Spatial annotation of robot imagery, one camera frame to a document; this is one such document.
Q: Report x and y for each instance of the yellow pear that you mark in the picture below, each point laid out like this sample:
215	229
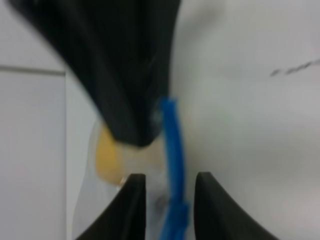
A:
108	164

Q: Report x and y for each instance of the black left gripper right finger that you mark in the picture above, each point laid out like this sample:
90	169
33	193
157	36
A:
217	216

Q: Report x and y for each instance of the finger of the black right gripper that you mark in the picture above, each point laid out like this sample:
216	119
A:
119	50

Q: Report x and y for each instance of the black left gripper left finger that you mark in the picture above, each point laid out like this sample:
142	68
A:
125	217

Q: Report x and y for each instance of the clear zip bag blue seal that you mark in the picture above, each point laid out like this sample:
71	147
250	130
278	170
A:
162	163

